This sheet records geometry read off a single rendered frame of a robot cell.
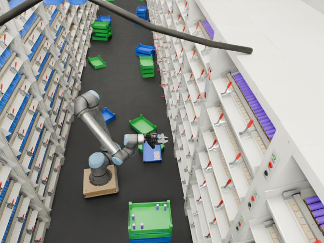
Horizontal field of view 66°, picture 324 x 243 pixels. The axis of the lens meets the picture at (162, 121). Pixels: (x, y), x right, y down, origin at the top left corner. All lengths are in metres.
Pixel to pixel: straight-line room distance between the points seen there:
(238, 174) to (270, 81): 0.45
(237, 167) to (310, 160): 0.54
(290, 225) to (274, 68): 0.54
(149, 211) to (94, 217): 0.73
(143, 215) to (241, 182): 0.99
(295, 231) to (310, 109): 0.36
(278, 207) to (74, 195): 2.13
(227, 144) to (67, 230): 1.74
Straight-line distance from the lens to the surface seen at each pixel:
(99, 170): 2.44
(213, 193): 1.57
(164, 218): 1.95
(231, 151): 1.26
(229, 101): 1.22
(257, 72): 0.99
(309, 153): 0.73
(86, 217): 2.56
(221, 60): 1.32
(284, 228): 0.88
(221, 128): 1.36
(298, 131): 0.78
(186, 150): 2.27
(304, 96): 0.93
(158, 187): 2.65
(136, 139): 2.11
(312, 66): 1.13
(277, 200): 0.92
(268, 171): 0.87
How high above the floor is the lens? 2.23
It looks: 42 degrees down
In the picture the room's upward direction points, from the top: 2 degrees clockwise
